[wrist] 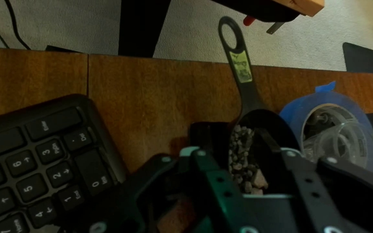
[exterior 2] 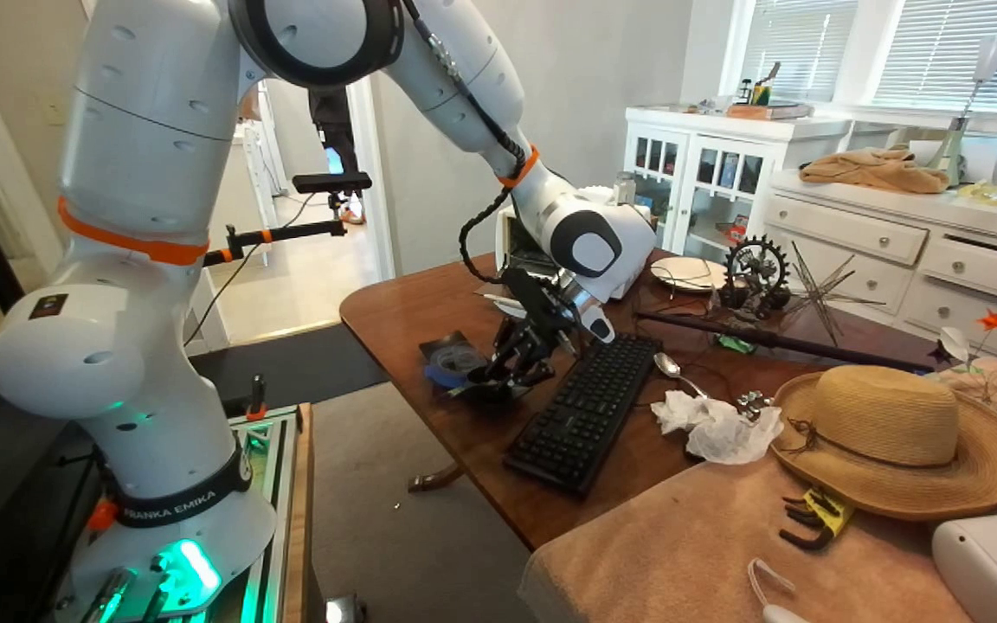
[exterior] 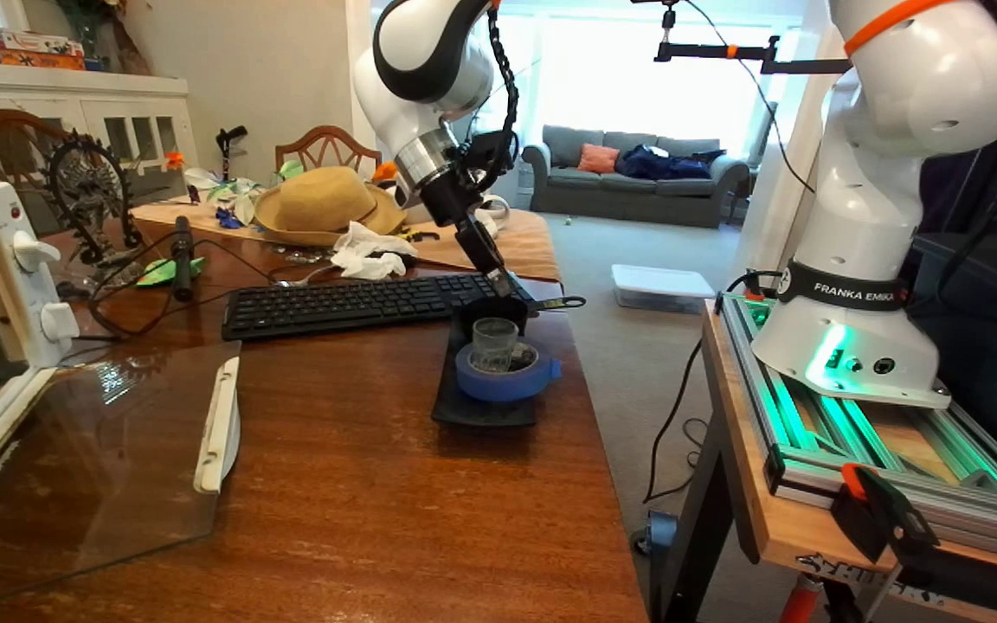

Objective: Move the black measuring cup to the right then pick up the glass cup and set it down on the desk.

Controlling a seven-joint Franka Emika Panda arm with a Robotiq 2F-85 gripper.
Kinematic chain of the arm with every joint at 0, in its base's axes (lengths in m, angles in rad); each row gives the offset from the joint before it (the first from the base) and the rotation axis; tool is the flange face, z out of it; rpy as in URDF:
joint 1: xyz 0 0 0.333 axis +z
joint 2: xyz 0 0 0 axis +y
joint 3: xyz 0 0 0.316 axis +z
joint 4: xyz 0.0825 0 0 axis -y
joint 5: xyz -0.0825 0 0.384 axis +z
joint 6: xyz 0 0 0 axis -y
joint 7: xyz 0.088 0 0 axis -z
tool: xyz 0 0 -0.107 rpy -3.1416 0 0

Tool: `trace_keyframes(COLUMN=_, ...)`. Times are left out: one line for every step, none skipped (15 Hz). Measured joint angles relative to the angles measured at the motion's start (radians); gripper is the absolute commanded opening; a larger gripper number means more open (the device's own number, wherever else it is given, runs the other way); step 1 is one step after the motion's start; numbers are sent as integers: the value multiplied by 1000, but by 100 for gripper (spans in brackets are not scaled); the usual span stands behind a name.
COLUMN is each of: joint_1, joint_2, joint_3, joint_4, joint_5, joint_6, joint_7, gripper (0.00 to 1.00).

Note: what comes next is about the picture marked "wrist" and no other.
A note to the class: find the clear glass cup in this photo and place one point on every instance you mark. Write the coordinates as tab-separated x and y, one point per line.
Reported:
337	137

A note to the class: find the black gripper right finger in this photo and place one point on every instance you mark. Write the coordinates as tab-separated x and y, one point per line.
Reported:
346	198

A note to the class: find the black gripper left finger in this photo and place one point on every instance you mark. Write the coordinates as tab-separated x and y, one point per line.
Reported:
213	189

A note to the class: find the blue tape roll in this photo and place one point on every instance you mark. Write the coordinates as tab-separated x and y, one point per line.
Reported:
294	111

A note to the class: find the black measuring cup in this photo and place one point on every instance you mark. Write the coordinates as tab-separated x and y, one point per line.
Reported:
247	98

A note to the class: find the black computer keyboard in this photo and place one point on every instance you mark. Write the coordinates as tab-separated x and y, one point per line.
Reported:
35	163

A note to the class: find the wooden aluminium robot stand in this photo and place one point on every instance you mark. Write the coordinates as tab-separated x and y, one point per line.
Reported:
143	26

